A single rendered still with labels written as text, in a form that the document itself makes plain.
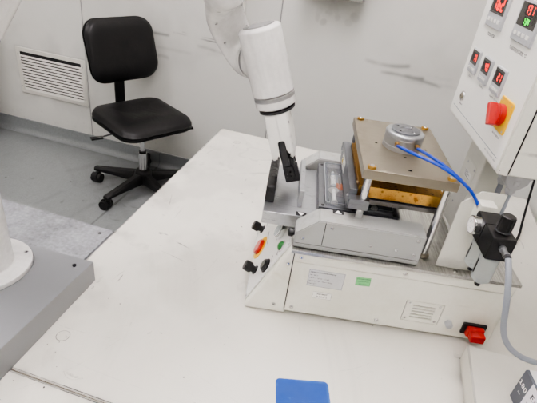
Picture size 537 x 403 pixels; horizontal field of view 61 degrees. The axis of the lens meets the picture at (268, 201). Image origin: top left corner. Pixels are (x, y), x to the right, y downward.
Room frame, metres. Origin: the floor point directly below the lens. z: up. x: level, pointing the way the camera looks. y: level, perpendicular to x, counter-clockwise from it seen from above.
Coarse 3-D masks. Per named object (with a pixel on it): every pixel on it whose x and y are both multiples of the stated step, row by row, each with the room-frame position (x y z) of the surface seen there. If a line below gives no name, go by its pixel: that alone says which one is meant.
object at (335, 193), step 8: (328, 168) 0.95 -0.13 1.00; (336, 168) 0.95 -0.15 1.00; (328, 176) 0.91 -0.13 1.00; (336, 176) 0.91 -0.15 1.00; (328, 184) 0.87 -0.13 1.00; (336, 184) 0.88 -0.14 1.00; (328, 192) 0.84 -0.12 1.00; (336, 192) 0.84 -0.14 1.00; (328, 200) 0.80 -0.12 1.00; (336, 200) 0.81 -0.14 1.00
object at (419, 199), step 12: (360, 180) 0.81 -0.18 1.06; (372, 180) 0.81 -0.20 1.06; (372, 192) 0.78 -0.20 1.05; (384, 192) 0.78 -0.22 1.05; (396, 192) 0.78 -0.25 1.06; (408, 192) 0.78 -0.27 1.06; (420, 192) 0.79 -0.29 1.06; (432, 192) 0.80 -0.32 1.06; (372, 204) 0.78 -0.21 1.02; (384, 204) 0.78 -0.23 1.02; (396, 204) 0.78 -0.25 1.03; (408, 204) 0.79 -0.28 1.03; (420, 204) 0.78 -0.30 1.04; (432, 204) 0.78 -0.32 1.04
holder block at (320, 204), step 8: (320, 168) 0.96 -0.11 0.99; (320, 176) 0.92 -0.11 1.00; (320, 184) 0.88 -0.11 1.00; (320, 192) 0.85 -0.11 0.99; (320, 200) 0.81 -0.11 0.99; (320, 208) 0.79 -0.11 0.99; (328, 208) 0.79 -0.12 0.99; (336, 208) 0.79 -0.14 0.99; (344, 208) 0.80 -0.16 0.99; (376, 216) 0.79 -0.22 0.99; (384, 216) 0.79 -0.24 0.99; (392, 216) 0.79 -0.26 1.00
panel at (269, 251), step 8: (264, 224) 1.00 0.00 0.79; (272, 224) 0.93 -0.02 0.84; (264, 232) 0.95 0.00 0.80; (272, 232) 0.89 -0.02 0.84; (256, 240) 0.96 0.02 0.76; (264, 240) 0.90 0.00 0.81; (272, 240) 0.85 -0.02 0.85; (280, 240) 0.80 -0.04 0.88; (288, 240) 0.76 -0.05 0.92; (264, 248) 0.86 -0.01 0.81; (272, 248) 0.81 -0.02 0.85; (256, 256) 0.87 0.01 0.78; (264, 256) 0.83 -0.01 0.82; (272, 256) 0.78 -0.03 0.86; (280, 256) 0.74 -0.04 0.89; (256, 264) 0.83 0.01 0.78; (272, 264) 0.75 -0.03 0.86; (256, 272) 0.80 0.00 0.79; (264, 272) 0.76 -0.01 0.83; (256, 280) 0.76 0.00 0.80; (248, 288) 0.77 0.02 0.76
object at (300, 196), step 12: (300, 168) 0.94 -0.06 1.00; (300, 180) 0.86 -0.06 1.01; (312, 180) 0.94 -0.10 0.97; (276, 192) 0.86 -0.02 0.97; (288, 192) 0.87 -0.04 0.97; (300, 192) 0.81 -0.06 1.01; (312, 192) 0.89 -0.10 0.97; (264, 204) 0.81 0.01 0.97; (276, 204) 0.81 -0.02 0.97; (288, 204) 0.82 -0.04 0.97; (300, 204) 0.81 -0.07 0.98; (312, 204) 0.83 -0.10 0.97; (264, 216) 0.78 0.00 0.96; (276, 216) 0.78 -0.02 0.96; (288, 216) 0.78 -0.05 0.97; (300, 216) 0.78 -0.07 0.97
